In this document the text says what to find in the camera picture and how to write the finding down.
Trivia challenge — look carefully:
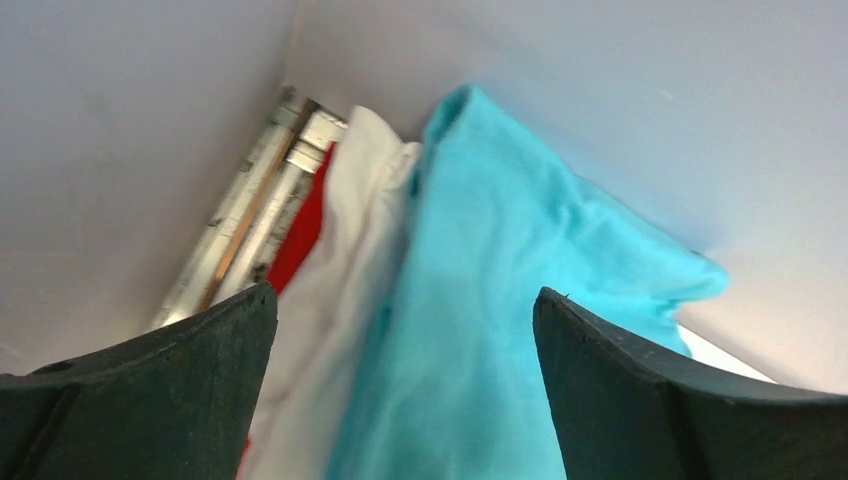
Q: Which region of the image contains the teal t shirt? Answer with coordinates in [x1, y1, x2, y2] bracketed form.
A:
[326, 85, 728, 479]

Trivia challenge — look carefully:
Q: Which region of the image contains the red folded t shirt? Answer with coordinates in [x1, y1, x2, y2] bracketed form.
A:
[239, 142, 337, 471]

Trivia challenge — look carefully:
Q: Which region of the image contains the white folded t shirt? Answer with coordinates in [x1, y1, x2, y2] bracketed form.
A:
[240, 106, 421, 479]

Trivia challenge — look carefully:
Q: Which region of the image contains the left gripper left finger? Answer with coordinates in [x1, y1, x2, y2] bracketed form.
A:
[1, 283, 277, 479]

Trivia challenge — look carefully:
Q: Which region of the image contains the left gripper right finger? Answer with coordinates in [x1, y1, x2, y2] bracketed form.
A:
[533, 288, 847, 479]

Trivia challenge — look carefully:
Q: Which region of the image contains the aluminium table frame rail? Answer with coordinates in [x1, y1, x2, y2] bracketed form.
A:
[152, 86, 347, 328]

